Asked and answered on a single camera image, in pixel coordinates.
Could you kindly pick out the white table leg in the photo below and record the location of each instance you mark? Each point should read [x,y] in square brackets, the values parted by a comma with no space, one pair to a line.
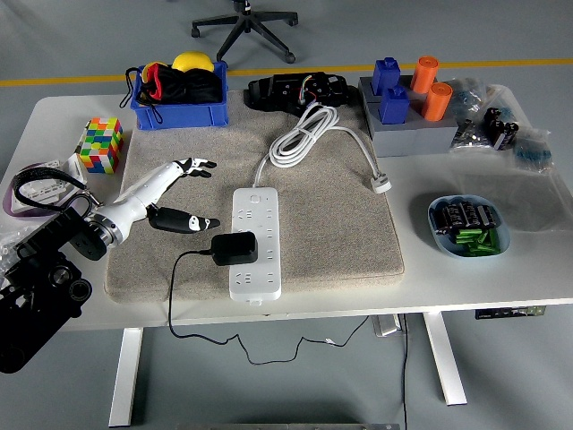
[443,358]
[127,380]

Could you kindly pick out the light blue dish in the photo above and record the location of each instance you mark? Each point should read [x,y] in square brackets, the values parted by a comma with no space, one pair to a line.
[505,233]

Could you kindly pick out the large clear plastic bag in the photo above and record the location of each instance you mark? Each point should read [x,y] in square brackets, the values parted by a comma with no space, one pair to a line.
[537,201]

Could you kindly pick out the white power strip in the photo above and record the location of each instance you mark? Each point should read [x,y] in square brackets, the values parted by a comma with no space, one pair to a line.
[255,286]

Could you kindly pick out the bag of blue components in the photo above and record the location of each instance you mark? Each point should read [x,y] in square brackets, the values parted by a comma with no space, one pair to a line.
[467,96]
[532,154]

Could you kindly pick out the bag of black capacitors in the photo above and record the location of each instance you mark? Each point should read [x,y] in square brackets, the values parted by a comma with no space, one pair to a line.
[501,127]

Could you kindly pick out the blue block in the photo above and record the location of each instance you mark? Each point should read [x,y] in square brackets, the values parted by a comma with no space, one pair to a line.
[394,107]
[385,76]

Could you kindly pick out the pile of black capacitors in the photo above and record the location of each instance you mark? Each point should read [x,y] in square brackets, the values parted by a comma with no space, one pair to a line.
[465,214]

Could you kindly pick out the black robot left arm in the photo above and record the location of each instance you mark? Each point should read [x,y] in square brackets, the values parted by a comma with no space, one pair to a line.
[40,277]

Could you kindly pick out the yellow ball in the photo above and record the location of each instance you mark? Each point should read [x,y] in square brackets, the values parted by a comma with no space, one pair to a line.
[192,62]

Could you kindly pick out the grey block base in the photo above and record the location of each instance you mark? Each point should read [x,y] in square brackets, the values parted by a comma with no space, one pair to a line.
[416,139]

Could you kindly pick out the white socket frame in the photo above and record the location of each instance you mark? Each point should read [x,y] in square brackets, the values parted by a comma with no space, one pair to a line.
[76,165]

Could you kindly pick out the black plug adapter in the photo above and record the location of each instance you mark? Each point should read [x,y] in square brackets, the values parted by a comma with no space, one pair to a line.
[235,248]

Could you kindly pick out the blue plastic bin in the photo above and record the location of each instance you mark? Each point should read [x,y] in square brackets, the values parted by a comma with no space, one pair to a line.
[179,117]

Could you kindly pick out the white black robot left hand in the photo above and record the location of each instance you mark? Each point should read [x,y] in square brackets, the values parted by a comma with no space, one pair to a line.
[134,203]

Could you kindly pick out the black electronic device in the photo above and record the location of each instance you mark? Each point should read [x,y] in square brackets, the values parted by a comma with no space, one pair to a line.
[282,92]

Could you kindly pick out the black office chair base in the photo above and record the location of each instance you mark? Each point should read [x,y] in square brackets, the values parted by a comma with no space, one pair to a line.
[244,24]

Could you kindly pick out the bag of small dark parts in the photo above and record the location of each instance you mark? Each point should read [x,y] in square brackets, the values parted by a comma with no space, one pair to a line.
[467,134]

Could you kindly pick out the metal bracket under table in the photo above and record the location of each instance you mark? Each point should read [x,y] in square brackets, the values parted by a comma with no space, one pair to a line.
[386,326]

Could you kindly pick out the colourful puzzle cube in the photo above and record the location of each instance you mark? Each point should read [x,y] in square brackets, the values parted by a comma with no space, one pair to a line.
[100,148]

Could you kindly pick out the grey-brown fabric mat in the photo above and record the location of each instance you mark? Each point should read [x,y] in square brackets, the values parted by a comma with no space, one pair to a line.
[322,233]

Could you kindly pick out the orange cylinder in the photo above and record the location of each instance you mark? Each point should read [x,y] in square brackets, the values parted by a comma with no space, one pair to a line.
[423,74]
[438,102]

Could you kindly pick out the pile of green parts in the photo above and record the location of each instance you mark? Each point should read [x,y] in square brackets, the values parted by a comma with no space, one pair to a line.
[476,242]

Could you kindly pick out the black table control panel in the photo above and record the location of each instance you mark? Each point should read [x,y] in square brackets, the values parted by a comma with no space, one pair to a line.
[510,313]

